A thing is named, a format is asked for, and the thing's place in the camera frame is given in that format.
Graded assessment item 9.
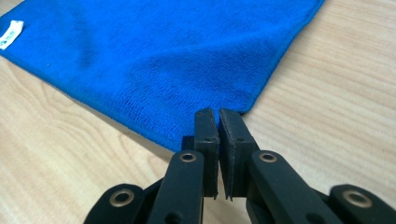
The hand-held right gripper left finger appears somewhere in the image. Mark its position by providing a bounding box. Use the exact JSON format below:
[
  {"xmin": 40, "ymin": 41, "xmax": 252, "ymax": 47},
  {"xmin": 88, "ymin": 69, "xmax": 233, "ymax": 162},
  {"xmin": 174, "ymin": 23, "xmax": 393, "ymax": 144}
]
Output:
[{"xmin": 181, "ymin": 107, "xmax": 220, "ymax": 199}]

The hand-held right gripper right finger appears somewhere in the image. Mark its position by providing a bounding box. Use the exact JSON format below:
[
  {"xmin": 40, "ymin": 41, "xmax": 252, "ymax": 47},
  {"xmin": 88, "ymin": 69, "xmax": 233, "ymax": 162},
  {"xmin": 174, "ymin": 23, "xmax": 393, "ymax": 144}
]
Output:
[{"xmin": 219, "ymin": 107, "xmax": 260, "ymax": 202}]

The blue microfibre cloth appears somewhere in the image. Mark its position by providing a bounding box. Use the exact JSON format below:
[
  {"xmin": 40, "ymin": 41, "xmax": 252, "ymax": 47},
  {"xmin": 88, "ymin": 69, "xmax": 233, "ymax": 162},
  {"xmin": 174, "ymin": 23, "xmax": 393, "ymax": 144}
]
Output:
[{"xmin": 0, "ymin": 0, "xmax": 327, "ymax": 153}]

